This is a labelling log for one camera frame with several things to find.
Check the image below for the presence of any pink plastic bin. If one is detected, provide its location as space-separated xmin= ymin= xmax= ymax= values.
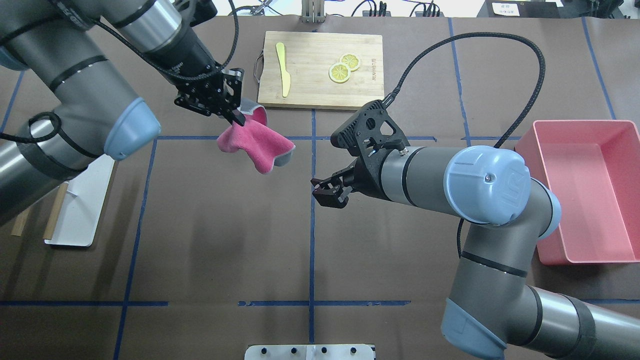
xmin=515 ymin=120 xmax=640 ymax=265

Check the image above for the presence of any lemon slice near knife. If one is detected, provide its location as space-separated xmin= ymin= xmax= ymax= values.
xmin=327 ymin=62 xmax=352 ymax=84

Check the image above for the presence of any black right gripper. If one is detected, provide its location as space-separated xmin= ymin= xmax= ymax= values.
xmin=311 ymin=150 xmax=391 ymax=208

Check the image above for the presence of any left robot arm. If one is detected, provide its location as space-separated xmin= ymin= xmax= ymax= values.
xmin=0 ymin=0 xmax=245 ymax=224

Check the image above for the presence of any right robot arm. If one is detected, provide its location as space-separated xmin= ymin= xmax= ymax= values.
xmin=311 ymin=145 xmax=639 ymax=360

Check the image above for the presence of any wooden rack rod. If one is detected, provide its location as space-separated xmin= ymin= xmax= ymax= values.
xmin=11 ymin=207 xmax=31 ymax=237
xmin=43 ymin=181 xmax=69 ymax=243

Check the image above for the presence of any yellow plastic knife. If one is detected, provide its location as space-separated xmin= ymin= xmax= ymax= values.
xmin=275 ymin=42 xmax=291 ymax=98

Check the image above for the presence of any bamboo cutting board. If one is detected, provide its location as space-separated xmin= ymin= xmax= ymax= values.
xmin=257 ymin=30 xmax=386 ymax=110

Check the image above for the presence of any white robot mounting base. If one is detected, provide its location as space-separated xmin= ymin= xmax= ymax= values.
xmin=244 ymin=343 xmax=377 ymax=360

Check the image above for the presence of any lemon slice near logo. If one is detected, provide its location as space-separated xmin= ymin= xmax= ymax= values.
xmin=338 ymin=52 xmax=362 ymax=72

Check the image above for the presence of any outer wooden rack rod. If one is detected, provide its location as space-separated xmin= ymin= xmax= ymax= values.
xmin=11 ymin=207 xmax=31 ymax=237

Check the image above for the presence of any inner wooden rack rod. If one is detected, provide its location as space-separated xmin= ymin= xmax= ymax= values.
xmin=43 ymin=181 xmax=69 ymax=243

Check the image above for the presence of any pink and grey cloth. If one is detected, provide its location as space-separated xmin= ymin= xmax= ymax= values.
xmin=217 ymin=97 xmax=296 ymax=174

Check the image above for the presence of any metal cutting board handle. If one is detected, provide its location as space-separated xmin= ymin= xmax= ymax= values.
xmin=253 ymin=51 xmax=265 ymax=85

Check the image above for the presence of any white rack base tray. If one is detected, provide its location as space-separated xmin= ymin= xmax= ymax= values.
xmin=44 ymin=154 xmax=115 ymax=248

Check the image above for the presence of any aluminium frame post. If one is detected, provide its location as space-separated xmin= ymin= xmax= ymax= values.
xmin=300 ymin=0 xmax=326 ymax=24

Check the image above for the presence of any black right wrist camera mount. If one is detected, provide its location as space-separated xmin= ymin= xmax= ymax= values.
xmin=330 ymin=100 xmax=410 ymax=157

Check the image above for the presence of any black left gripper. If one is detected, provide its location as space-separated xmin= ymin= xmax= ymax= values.
xmin=174 ymin=68 xmax=246 ymax=126

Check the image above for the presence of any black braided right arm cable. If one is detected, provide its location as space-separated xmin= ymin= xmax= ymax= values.
xmin=382 ymin=32 xmax=546 ymax=259

